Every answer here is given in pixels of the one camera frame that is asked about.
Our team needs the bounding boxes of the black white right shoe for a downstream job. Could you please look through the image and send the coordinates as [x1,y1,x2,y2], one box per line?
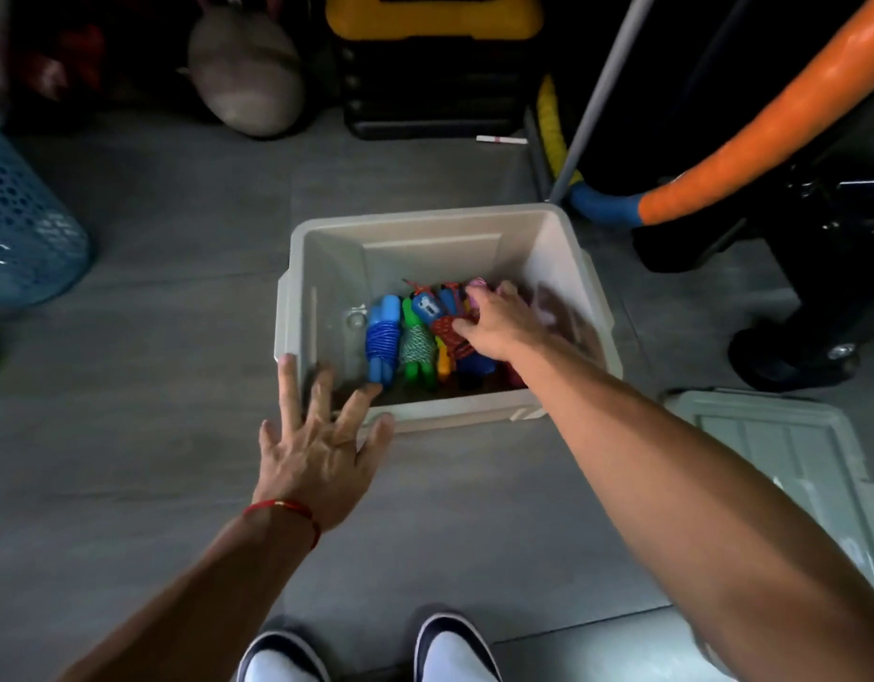
[412,610,505,682]

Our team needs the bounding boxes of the black white left shoe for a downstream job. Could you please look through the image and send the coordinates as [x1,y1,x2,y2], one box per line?
[235,627,333,682]

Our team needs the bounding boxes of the black white shoe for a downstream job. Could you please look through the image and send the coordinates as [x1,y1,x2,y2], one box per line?
[412,610,505,682]
[235,627,333,682]

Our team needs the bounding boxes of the white plastic bin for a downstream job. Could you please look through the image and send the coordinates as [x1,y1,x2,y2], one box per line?
[273,203,626,433]

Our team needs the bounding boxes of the green jump rope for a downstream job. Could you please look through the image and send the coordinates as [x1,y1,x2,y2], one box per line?
[398,295,439,390]

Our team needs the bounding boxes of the person's right forearm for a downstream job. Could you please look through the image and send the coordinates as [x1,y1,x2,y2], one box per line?
[514,333,874,682]

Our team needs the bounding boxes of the white metal pole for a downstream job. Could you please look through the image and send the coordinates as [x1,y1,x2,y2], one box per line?
[548,0,660,207]

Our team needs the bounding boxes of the yellow black case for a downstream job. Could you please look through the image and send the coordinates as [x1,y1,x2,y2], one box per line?
[324,0,548,142]

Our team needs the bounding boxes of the blue mesh plastic basket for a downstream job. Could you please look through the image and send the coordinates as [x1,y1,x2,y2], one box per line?
[0,113,95,310]

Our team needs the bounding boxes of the red rope blue-handled jump rope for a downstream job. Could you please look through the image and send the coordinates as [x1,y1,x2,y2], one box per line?
[404,280,498,381]

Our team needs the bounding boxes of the brown ball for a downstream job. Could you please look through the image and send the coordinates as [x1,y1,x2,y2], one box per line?
[185,7,308,140]

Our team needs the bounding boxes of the white bin lid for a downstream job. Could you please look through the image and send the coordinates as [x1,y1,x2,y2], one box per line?
[661,388,874,598]

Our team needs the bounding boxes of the pink thick handled jump rope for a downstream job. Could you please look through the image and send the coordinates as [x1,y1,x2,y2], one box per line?
[462,277,531,392]

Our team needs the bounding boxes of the multicoloured hula hoop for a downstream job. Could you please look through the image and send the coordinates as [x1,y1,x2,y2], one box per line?
[536,0,874,230]

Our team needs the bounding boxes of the person's left forearm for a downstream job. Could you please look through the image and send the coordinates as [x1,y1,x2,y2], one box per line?
[60,504,322,682]

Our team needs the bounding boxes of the person's right hand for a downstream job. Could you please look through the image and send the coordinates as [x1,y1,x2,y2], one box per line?
[451,280,555,368]

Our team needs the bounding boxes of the person's left hand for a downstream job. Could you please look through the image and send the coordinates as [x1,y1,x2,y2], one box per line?
[252,353,399,534]

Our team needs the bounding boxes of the black maroon exercise machine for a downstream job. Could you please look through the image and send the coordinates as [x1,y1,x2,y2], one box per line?
[628,78,874,395]

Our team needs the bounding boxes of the red string bracelet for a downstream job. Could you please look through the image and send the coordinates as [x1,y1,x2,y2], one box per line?
[241,496,325,551]

